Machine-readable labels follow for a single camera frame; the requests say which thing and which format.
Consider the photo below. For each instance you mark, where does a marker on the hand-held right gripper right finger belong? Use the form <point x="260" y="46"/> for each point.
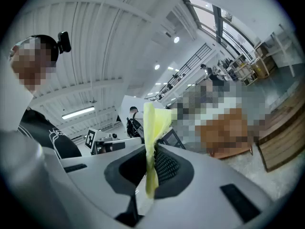
<point x="202" y="199"/>

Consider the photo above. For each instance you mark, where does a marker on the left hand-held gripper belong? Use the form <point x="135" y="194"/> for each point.
<point x="91" y="141"/>

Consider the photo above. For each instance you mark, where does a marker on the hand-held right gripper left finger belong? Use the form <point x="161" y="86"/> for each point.
<point x="95" y="175"/>

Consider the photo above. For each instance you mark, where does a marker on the yellow cloth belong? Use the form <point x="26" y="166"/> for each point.
<point x="152" y="123"/>

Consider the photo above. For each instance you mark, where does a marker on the wooden vanity cabinet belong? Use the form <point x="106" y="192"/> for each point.
<point x="224" y="132"/>

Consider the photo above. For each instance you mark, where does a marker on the fluorescent ceiling light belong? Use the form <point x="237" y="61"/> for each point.
<point x="78" y="112"/>

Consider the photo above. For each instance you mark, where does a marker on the person's black t-shirt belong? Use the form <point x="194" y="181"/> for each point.
<point x="45" y="132"/>

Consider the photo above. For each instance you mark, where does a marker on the white board panel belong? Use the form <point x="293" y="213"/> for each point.
<point x="126" y="108"/>

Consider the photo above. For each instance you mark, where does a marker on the person's head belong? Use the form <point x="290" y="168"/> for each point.
<point x="33" y="63"/>

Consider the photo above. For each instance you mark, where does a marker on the round ceiling lamp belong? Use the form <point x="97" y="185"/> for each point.
<point x="157" y="67"/>
<point x="176" y="39"/>

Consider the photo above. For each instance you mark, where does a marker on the wooden slatted panel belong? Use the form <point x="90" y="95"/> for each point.
<point x="283" y="132"/>

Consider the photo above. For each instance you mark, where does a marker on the black metal railing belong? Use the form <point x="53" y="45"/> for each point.
<point x="190" y="61"/>

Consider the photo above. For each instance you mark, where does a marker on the wooden shelf rack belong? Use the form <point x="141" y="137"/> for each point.
<point x="243" y="70"/>

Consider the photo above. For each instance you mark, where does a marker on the cardboard box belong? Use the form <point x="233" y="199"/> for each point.
<point x="262" y="65"/>

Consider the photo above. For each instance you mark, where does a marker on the white shelf unit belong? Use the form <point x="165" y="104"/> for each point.
<point x="283" y="46"/>

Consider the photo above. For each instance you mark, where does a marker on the black metal frame cart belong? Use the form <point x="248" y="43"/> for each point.
<point x="172" y="137"/>

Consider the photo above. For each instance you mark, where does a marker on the black head-worn camera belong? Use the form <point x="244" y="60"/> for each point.
<point x="64" y="42"/>

